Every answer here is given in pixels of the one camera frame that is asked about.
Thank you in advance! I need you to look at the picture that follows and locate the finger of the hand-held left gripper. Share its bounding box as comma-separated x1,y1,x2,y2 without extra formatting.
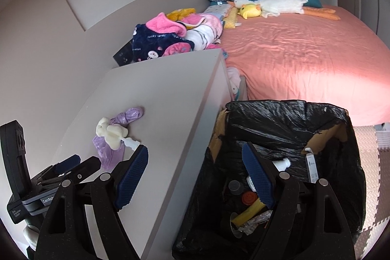
30,155,81,186
60,156,101,181

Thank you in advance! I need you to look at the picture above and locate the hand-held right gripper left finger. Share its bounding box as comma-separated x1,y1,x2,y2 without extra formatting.
35,145,149,260

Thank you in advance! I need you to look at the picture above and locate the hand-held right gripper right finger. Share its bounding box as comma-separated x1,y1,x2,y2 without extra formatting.
242,143,355,260

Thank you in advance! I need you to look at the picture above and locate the orange round cap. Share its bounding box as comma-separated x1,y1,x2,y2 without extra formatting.
242,191,257,206

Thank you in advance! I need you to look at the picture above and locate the white plastic drink bottle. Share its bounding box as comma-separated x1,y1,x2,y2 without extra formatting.
272,157,291,173

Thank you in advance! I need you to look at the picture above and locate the silver yellow snack wrapper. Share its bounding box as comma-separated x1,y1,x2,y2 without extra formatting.
230,197,269,225

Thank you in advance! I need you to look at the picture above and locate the black bag lined trash bin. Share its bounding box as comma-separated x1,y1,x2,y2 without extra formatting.
172,99,366,260

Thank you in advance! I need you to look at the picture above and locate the clear plastic cup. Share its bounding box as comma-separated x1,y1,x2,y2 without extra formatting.
229,213,263,239

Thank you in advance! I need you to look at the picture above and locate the grey round cap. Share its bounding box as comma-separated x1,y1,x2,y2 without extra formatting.
228,180,242,195

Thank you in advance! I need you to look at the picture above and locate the small white bottle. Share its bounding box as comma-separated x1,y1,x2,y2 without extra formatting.
123,136,141,150

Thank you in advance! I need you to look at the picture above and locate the white tube in bin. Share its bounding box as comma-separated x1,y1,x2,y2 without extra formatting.
305,148,319,184

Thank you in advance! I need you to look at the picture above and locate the white round object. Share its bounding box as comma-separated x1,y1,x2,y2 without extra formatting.
23,225,39,248

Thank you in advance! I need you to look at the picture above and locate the white pink printed cloth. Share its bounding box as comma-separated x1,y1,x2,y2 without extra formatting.
227,67,247,100

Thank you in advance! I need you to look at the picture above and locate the foam floor mat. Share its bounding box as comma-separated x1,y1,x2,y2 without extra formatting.
355,123,390,260

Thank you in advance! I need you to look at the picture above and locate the bed with pink sheet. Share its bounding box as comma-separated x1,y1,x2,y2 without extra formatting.
213,4,390,126

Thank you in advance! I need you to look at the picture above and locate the navy printed blanket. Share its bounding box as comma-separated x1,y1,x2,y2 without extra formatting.
132,23,195,63

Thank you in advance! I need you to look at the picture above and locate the pink fleece blanket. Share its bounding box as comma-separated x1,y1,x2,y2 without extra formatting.
146,13,187,37

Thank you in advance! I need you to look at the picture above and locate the pink white striped blanket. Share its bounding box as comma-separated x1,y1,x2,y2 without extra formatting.
183,13,224,50

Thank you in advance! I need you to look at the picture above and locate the long yellow pillow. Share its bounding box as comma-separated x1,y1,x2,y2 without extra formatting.
224,6,243,29

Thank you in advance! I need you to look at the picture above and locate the yellow cloth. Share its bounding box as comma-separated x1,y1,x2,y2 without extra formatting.
166,8,197,21

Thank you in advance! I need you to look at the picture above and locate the yellow duck plush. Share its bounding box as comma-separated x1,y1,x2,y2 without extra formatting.
238,3,263,19

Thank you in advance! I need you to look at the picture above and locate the white goose plush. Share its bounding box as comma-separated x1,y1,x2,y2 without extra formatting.
233,0,341,21

